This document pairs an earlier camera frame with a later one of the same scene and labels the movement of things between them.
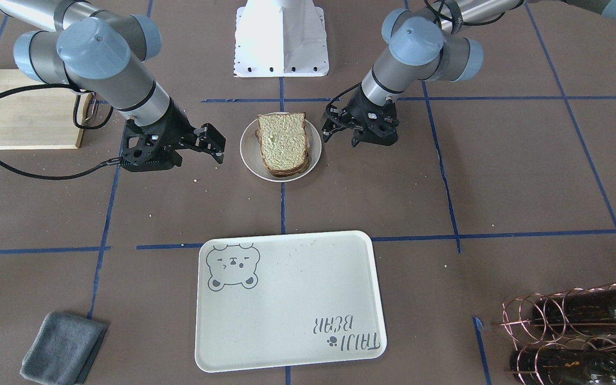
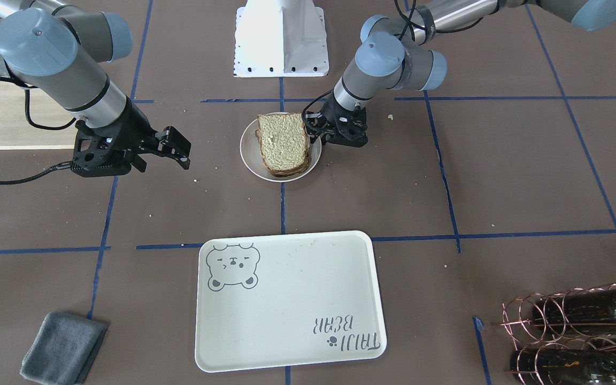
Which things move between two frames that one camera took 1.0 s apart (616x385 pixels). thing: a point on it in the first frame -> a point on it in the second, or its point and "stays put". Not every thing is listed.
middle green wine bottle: x=552 y=366 stays put
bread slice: x=283 y=139 stays put
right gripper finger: x=210 y=137 -> x=176 y=141
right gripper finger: x=218 y=156 -> x=183 y=161
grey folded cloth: x=62 y=351 stays put
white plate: x=251 y=153 stays put
